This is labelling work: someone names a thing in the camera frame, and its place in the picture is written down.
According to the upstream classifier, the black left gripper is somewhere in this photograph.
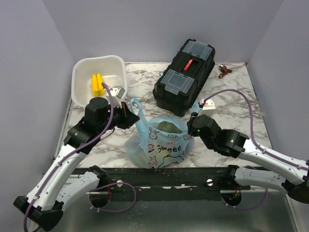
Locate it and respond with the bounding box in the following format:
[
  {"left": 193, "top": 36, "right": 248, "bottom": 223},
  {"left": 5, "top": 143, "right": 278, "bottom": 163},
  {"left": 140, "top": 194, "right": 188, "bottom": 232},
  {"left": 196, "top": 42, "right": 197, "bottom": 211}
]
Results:
[{"left": 98, "top": 101, "right": 140, "bottom": 133}]

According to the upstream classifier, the light blue plastic bag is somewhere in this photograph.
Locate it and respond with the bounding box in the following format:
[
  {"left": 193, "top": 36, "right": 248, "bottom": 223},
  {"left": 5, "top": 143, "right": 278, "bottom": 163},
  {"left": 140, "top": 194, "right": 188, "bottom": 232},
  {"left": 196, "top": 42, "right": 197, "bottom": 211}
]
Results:
[{"left": 125, "top": 98, "right": 195, "bottom": 169}]

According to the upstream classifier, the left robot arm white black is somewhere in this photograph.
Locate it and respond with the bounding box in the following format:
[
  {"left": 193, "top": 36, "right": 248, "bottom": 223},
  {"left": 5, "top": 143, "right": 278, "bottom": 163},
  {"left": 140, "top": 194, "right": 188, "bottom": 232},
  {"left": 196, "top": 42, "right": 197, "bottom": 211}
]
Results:
[{"left": 14, "top": 97, "right": 140, "bottom": 232}]

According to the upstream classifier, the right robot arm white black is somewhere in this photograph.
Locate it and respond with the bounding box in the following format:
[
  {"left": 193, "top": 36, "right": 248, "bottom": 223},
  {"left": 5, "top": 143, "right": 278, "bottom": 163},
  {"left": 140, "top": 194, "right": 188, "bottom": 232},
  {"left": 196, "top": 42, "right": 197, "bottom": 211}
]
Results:
[{"left": 187, "top": 113, "right": 309, "bottom": 204}]

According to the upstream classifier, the green fake avocado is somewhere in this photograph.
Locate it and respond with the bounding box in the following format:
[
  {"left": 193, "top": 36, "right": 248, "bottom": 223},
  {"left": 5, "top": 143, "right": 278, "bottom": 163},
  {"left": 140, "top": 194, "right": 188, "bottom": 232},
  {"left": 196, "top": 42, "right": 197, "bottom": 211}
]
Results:
[{"left": 158, "top": 121, "right": 182, "bottom": 134}]

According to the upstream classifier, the yellow fake corn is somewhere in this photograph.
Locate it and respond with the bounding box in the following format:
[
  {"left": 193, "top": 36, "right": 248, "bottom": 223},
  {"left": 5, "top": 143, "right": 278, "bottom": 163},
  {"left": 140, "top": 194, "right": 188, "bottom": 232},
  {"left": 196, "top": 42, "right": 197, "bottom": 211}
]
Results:
[{"left": 92, "top": 73, "right": 105, "bottom": 96}]

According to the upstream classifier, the black plastic toolbox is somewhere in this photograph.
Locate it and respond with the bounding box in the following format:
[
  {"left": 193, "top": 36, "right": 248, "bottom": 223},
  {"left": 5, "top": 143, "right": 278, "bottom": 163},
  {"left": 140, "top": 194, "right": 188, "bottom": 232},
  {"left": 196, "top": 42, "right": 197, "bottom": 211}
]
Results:
[{"left": 153, "top": 39, "right": 215, "bottom": 117}]

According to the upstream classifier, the white plastic basket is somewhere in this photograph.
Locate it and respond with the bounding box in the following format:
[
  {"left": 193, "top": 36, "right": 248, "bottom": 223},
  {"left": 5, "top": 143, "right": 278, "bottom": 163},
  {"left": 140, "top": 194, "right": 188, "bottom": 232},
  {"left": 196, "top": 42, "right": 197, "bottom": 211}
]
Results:
[{"left": 71, "top": 55, "right": 127, "bottom": 107}]

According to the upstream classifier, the small brown metal object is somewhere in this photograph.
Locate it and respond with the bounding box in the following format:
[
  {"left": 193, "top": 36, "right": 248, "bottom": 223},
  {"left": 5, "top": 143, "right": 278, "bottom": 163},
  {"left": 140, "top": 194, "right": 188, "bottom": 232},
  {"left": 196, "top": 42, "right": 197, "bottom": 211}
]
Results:
[{"left": 218, "top": 65, "right": 232, "bottom": 79}]

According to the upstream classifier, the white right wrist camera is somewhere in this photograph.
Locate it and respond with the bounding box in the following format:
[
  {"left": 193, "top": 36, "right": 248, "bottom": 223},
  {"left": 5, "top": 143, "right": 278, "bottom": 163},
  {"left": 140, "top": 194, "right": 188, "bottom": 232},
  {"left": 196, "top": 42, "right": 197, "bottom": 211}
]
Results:
[{"left": 198, "top": 99, "right": 216, "bottom": 117}]

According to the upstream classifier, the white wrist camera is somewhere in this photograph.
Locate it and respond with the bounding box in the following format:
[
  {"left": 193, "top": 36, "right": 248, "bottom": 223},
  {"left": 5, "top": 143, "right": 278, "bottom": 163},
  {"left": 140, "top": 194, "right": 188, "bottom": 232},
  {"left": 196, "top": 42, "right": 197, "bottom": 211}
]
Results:
[
  {"left": 198, "top": 99, "right": 216, "bottom": 117},
  {"left": 106, "top": 86, "right": 126, "bottom": 108}
]

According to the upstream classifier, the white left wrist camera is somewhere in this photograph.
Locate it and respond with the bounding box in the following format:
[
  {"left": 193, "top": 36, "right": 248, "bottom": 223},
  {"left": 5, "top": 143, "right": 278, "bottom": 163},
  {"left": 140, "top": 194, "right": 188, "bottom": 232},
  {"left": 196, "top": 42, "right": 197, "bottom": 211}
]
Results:
[{"left": 106, "top": 86, "right": 126, "bottom": 108}]

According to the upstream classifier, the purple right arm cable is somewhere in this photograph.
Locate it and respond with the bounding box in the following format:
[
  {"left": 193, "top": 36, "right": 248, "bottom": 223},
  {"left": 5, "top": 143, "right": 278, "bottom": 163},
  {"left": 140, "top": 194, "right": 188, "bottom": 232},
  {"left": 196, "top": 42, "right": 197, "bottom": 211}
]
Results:
[{"left": 200, "top": 88, "right": 309, "bottom": 170}]

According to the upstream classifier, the black metal base rail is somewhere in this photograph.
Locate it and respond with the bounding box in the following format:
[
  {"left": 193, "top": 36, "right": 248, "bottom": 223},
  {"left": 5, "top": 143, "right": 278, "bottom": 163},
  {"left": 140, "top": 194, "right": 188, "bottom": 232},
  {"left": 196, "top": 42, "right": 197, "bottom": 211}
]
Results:
[{"left": 78, "top": 166, "right": 252, "bottom": 202}]

